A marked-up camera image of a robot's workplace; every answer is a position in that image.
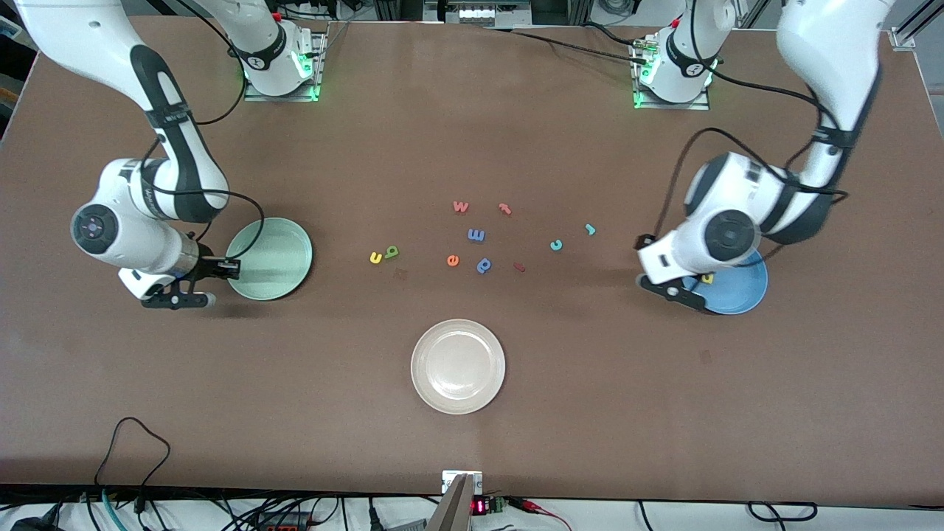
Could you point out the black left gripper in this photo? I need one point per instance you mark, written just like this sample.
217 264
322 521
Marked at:
641 243

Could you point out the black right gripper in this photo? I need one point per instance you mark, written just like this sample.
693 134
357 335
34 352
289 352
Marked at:
206 263

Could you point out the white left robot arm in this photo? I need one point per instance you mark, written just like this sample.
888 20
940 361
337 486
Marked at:
833 44

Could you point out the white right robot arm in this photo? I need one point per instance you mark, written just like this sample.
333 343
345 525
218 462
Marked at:
110 44

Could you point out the light green plate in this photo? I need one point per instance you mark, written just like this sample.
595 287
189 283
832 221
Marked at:
276 254

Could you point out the blue plate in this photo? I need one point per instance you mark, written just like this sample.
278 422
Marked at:
737 291

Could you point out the blue letter p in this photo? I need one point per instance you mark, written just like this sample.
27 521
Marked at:
484 265

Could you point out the blue letter m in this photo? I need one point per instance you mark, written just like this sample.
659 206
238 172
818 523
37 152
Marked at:
476 235

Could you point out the red letter w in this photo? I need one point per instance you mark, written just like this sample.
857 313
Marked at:
460 206

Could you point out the beige plate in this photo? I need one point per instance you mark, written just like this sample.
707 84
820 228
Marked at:
457 366

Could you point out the grey box with lights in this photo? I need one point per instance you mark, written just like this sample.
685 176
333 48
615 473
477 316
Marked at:
476 13

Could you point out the red digit display module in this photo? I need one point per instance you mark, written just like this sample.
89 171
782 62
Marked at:
479 507

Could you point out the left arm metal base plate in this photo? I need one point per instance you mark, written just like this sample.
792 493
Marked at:
671 105

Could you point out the grey metal camera bracket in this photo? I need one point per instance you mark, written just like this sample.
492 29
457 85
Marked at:
457 509

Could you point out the metal table corner bracket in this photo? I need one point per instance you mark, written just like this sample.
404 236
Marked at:
901 38

